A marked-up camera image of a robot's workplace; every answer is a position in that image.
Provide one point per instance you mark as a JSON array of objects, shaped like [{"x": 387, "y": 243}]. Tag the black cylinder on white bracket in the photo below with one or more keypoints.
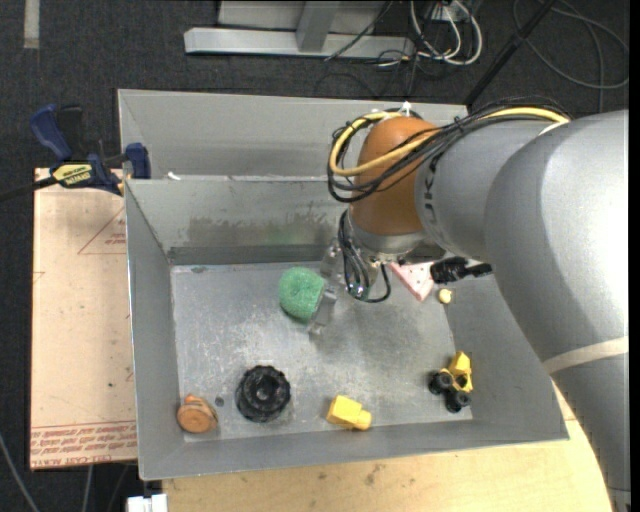
[{"x": 452, "y": 270}]

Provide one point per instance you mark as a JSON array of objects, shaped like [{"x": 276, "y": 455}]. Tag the yellow toy truck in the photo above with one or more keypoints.
[{"x": 456, "y": 380}]

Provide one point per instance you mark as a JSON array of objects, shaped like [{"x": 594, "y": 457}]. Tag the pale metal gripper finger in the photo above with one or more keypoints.
[
  {"x": 330, "y": 261},
  {"x": 325, "y": 310}
]

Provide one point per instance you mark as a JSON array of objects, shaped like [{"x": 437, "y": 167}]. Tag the small pale yellow ball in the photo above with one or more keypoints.
[{"x": 444, "y": 295}]

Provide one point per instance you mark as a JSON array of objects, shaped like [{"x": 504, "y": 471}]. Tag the pink wedge block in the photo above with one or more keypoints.
[{"x": 412, "y": 280}]

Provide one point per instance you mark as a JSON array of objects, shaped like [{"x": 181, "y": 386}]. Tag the grey metal bin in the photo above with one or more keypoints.
[{"x": 250, "y": 340}]

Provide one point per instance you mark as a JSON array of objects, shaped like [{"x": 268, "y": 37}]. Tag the green scrub sponge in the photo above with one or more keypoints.
[{"x": 299, "y": 292}]

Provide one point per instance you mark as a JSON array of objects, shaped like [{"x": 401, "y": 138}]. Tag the orange-brown wooden disc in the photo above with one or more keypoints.
[{"x": 196, "y": 415}]

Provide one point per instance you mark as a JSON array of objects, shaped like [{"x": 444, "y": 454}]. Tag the brown cardboard board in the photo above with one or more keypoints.
[{"x": 80, "y": 320}]

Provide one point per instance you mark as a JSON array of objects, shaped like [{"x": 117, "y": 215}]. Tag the yellow plastic block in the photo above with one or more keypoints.
[{"x": 345, "y": 412}]

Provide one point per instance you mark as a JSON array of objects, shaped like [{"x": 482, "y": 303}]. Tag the black ribbed round knob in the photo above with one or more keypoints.
[{"x": 263, "y": 393}]

